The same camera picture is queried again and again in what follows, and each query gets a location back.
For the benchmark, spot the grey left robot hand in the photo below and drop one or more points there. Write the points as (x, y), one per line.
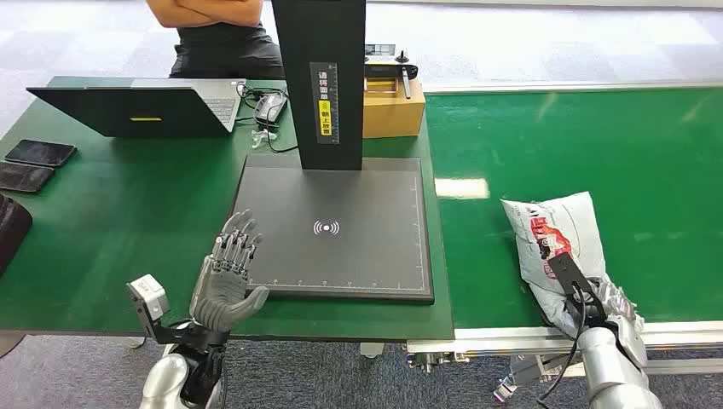
(223, 293)

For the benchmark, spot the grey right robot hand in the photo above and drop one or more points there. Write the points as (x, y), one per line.
(628, 333)

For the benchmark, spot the white courier bag package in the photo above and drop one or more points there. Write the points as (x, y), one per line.
(565, 226)

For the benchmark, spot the black inbound scanner machine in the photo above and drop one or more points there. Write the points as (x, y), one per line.
(339, 248)

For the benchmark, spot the green conveyor belt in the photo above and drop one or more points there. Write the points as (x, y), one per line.
(621, 147)

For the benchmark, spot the brown cardboard box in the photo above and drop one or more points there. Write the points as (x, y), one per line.
(395, 115)

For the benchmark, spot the clear plastic item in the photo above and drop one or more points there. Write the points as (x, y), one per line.
(262, 137)

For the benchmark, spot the grey power adapter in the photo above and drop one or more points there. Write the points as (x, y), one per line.
(270, 108)

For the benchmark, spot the dark open laptop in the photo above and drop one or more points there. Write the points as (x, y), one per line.
(141, 113)

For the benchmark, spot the dark bag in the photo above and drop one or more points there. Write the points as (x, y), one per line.
(11, 231)

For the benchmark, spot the black smartphone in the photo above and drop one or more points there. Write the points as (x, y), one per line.
(39, 153)

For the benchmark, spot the dark smartphone with worn case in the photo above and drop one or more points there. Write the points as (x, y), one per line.
(22, 176)

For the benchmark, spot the person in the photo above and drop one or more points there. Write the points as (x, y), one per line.
(226, 51)

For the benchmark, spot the black remote controller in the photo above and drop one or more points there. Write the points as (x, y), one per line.
(384, 70)

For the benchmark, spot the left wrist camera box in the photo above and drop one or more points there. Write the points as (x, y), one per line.
(148, 296)

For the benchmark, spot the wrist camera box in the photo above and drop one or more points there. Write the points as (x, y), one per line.
(567, 271)
(148, 296)

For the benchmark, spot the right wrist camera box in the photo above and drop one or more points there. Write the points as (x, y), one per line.
(567, 271)

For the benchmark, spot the aluminium conveyor frame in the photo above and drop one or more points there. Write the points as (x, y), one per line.
(508, 334)

